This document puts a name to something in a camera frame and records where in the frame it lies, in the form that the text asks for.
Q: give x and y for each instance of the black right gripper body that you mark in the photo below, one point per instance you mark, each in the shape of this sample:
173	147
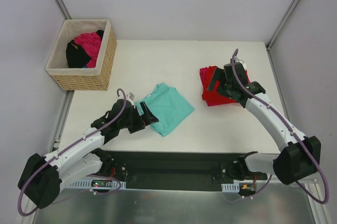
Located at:
221	83

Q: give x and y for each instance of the left white cable duct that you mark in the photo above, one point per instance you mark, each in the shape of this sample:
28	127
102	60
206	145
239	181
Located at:
96	183

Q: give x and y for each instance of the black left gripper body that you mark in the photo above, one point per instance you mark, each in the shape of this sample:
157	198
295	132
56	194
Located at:
138	121

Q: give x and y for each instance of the teal t shirt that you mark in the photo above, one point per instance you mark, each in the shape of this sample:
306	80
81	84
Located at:
168	105

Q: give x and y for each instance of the right white cable duct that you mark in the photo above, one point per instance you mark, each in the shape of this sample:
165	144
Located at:
231	188

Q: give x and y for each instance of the red t shirt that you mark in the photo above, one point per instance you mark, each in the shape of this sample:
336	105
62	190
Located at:
213	97

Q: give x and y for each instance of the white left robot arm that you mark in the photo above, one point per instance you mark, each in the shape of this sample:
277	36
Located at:
44	177

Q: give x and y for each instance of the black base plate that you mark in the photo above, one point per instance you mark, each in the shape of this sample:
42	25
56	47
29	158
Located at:
174	170

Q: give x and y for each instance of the wicker basket with liner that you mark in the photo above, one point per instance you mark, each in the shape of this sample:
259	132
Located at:
96	78

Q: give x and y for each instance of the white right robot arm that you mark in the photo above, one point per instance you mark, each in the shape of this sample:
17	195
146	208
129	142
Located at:
298	155

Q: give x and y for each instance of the right aluminium frame post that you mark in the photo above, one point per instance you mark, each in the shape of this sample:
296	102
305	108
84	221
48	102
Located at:
284	20

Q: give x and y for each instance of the magenta t shirt in basket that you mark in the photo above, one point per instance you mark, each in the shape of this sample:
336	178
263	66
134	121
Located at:
91	43

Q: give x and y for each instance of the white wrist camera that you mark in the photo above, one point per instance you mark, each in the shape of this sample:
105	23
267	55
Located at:
130	98
241	62

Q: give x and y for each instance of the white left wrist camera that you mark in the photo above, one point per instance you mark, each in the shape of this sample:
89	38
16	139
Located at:
130	98

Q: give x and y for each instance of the white cable duct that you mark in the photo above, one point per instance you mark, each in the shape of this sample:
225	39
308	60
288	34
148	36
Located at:
231	188
96	183

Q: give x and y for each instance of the black t shirt in basket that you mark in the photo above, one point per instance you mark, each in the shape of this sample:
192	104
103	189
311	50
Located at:
76	56

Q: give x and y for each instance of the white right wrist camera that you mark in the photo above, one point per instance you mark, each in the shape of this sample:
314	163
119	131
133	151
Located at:
241	62

